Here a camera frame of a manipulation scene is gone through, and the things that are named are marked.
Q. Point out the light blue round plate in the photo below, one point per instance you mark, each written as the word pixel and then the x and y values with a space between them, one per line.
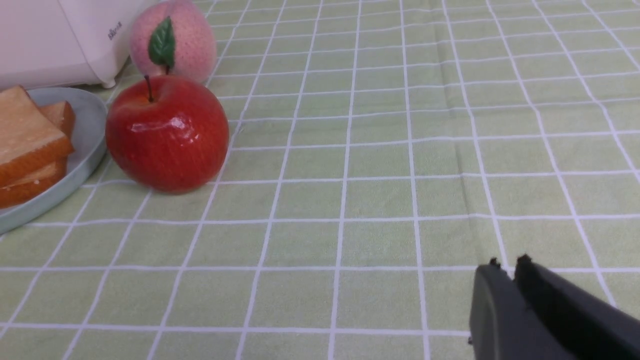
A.
pixel 88 140

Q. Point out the red apple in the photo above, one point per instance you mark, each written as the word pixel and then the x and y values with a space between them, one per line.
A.
pixel 168 133

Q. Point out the toasted bread slice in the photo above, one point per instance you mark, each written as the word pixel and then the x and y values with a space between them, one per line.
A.
pixel 30 174
pixel 20 124

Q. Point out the white two-slot toaster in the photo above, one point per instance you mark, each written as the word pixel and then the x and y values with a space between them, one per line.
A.
pixel 62 43

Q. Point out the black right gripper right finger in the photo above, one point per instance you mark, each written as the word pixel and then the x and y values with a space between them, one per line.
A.
pixel 586 326

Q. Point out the green checkered tablecloth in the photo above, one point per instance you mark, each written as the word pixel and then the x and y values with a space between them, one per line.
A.
pixel 379 151

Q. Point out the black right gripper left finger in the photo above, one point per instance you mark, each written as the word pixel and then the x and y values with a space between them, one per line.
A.
pixel 503 326

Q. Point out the pink peach with green leaf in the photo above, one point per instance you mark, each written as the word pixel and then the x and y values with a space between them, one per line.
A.
pixel 173 37

